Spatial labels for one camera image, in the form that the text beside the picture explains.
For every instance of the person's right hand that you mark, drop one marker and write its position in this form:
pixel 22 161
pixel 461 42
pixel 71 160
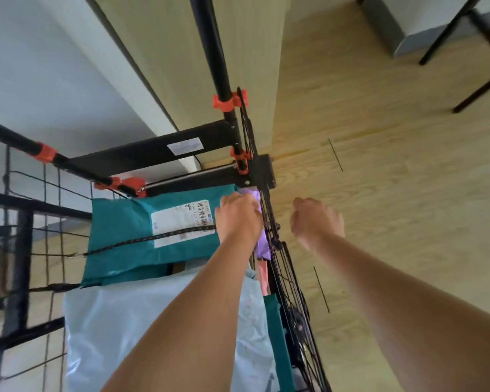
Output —
pixel 316 222

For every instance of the person's left hand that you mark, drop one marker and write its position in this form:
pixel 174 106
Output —
pixel 239 220

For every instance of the person's right fingers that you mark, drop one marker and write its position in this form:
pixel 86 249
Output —
pixel 300 206

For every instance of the person's left fingers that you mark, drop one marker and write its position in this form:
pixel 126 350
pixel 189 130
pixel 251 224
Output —
pixel 245 198

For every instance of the purple mailer parcel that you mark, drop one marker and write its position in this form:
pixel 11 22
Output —
pixel 263 245

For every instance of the person's left forearm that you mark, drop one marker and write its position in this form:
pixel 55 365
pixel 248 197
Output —
pixel 196 318

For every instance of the person's right forearm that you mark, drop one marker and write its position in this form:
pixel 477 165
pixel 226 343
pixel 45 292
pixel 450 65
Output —
pixel 404 318

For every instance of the orange plastic clip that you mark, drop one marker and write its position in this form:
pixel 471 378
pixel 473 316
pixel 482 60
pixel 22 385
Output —
pixel 241 161
pixel 45 153
pixel 228 101
pixel 126 185

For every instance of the pink mailer parcel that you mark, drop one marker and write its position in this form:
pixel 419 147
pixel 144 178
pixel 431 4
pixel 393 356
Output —
pixel 263 277

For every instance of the brown cardboard parcel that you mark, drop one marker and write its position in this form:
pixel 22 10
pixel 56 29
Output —
pixel 179 268

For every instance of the teal mailer parcel white label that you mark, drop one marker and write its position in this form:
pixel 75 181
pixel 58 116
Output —
pixel 122 236

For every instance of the slim teal mailer parcel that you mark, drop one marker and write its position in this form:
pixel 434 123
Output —
pixel 281 347

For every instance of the light wooden cabinet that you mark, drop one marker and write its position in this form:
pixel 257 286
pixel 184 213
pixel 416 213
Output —
pixel 179 57

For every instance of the white plastic mailer bag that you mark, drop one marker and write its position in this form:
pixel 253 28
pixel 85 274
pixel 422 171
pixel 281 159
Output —
pixel 106 322

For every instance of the grey furniture base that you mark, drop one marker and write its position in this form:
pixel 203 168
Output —
pixel 396 24

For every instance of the black metal table frame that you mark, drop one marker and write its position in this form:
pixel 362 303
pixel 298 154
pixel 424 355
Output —
pixel 477 48

